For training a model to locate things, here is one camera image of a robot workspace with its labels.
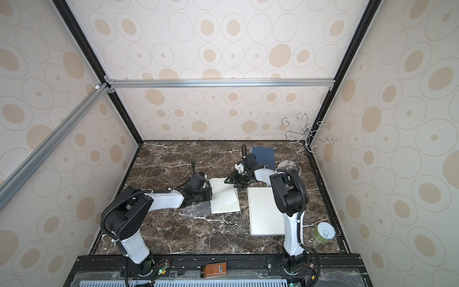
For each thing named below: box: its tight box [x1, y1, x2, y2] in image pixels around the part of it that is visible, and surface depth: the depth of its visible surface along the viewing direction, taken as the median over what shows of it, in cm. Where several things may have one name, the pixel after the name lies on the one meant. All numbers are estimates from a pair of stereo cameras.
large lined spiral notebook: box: [247, 186, 285, 235], surface depth 89 cm
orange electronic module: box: [204, 261, 227, 277], surface depth 71 cm
